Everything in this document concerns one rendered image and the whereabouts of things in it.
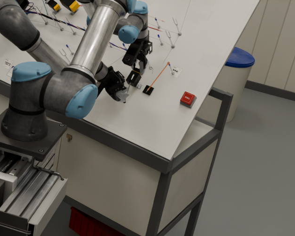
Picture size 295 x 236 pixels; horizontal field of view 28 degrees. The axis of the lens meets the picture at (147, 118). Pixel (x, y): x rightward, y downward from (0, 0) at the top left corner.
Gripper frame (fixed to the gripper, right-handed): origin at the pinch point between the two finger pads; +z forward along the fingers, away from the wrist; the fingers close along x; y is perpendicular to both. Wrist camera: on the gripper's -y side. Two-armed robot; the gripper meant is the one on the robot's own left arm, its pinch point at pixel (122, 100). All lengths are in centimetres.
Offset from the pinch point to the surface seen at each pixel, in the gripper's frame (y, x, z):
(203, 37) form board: 41.9, 22.0, 10.0
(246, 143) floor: 2, 99, 209
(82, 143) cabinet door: -30.1, -2.6, 11.0
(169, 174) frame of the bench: 5.2, -31.3, 23.4
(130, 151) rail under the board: -5.3, -20.1, 10.8
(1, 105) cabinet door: -65, 31, -6
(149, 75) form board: 13.0, 11.5, 5.3
